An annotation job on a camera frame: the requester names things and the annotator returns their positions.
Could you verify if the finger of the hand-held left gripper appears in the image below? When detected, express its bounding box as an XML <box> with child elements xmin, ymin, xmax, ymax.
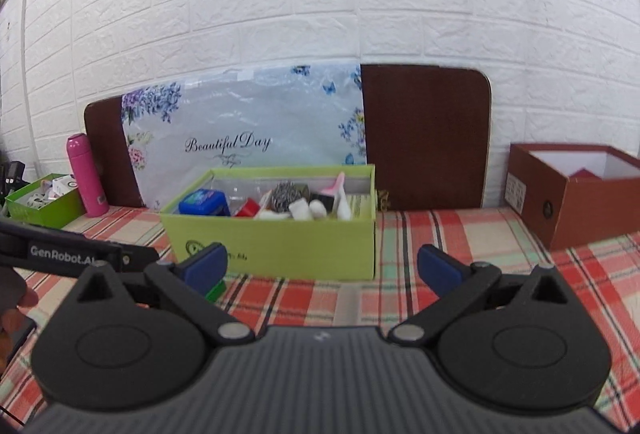
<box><xmin>120</xmin><ymin>244</ymin><xmax>160</xmax><ymax>273</ymax></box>

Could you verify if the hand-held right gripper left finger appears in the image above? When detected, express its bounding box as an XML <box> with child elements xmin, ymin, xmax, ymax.
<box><xmin>75</xmin><ymin>241</ymin><xmax>256</xmax><ymax>347</ymax></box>

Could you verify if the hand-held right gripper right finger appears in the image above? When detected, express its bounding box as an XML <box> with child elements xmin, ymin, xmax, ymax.
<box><xmin>387</xmin><ymin>244</ymin><xmax>571</xmax><ymax>345</ymax></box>

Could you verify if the light green storage box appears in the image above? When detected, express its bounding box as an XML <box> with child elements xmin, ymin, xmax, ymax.
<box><xmin>160</xmin><ymin>165</ymin><xmax>377</xmax><ymax>282</ymax></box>

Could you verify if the person's left hand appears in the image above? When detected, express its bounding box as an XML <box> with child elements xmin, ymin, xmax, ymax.
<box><xmin>0</xmin><ymin>265</ymin><xmax>39</xmax><ymax>375</ymax></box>

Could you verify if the small green open box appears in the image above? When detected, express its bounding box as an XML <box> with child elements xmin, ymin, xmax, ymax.
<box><xmin>5</xmin><ymin>173</ymin><xmax>86</xmax><ymax>229</ymax></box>

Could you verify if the red checked tablecloth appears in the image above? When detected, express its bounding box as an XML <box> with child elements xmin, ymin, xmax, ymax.
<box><xmin>0</xmin><ymin>206</ymin><xmax>640</xmax><ymax>430</ymax></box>

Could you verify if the blue plastic box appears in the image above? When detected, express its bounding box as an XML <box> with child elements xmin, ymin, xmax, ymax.
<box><xmin>178</xmin><ymin>189</ymin><xmax>231</xmax><ymax>217</ymax></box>

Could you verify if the white small carton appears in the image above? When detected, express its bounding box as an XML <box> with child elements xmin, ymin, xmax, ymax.
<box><xmin>52</xmin><ymin>178</ymin><xmax>80</xmax><ymax>201</ymax></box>

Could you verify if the black device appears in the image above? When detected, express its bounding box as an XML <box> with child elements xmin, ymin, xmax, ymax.
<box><xmin>0</xmin><ymin>161</ymin><xmax>28</xmax><ymax>202</ymax></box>

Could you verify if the pink bottle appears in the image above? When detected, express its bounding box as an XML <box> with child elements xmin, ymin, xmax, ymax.
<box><xmin>66</xmin><ymin>133</ymin><xmax>110</xmax><ymax>218</ymax></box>

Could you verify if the steel wool scrubber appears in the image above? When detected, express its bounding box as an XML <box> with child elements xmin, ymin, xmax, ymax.
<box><xmin>270</xmin><ymin>181</ymin><xmax>302</xmax><ymax>213</ymax></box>

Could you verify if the pink and white tool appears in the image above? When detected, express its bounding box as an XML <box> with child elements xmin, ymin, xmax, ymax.
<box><xmin>322</xmin><ymin>172</ymin><xmax>352</xmax><ymax>219</ymax></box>

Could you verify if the brown wooden board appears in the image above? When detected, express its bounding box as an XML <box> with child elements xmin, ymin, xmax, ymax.
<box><xmin>84</xmin><ymin>64</ymin><xmax>493</xmax><ymax>212</ymax></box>

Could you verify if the brown cardboard box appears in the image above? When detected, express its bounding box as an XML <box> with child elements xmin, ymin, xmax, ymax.
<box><xmin>504</xmin><ymin>143</ymin><xmax>640</xmax><ymax>252</ymax></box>

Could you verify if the floral plastic bag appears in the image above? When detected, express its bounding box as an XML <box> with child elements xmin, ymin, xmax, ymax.
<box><xmin>121</xmin><ymin>62</ymin><xmax>368</xmax><ymax>209</ymax></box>

